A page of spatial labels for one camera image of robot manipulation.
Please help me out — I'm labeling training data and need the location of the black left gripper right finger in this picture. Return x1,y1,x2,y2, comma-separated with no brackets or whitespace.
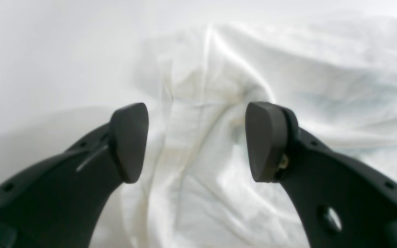
245,102,397,248

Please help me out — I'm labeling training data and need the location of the white printed T-shirt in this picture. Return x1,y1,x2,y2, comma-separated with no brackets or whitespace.
121,15,397,248

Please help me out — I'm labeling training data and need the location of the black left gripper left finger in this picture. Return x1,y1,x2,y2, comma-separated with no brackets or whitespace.
0,103,149,248

